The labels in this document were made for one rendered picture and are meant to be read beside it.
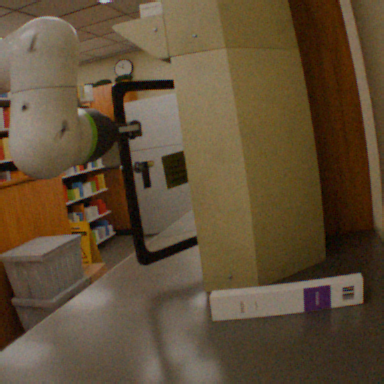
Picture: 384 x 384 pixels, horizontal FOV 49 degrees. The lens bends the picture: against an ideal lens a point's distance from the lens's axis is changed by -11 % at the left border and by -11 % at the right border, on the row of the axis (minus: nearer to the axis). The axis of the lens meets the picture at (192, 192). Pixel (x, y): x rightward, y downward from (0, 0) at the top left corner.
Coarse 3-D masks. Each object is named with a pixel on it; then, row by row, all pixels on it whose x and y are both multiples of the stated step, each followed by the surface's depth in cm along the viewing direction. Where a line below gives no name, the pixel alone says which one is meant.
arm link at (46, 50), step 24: (24, 24) 57; (48, 24) 55; (0, 48) 59; (24, 48) 55; (48, 48) 55; (72, 48) 58; (0, 72) 60; (24, 72) 55; (48, 72) 56; (72, 72) 59
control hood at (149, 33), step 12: (120, 24) 88; (132, 24) 87; (144, 24) 87; (156, 24) 86; (132, 36) 88; (144, 36) 87; (156, 36) 87; (144, 48) 88; (156, 48) 87; (168, 48) 87; (168, 60) 90
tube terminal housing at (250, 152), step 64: (192, 0) 84; (256, 0) 87; (192, 64) 86; (256, 64) 87; (192, 128) 88; (256, 128) 88; (192, 192) 90; (256, 192) 88; (320, 192) 97; (256, 256) 89; (320, 256) 98
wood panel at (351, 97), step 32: (288, 0) 113; (320, 0) 111; (320, 32) 112; (320, 64) 114; (352, 64) 112; (320, 96) 116; (352, 96) 113; (320, 128) 117; (352, 128) 115; (320, 160) 118; (352, 160) 116; (352, 192) 117; (352, 224) 119
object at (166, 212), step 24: (144, 96) 101; (168, 96) 107; (144, 120) 101; (168, 120) 106; (144, 144) 101; (168, 144) 106; (168, 168) 106; (144, 192) 101; (168, 192) 106; (144, 216) 100; (168, 216) 106; (192, 216) 112; (144, 240) 100; (168, 240) 105
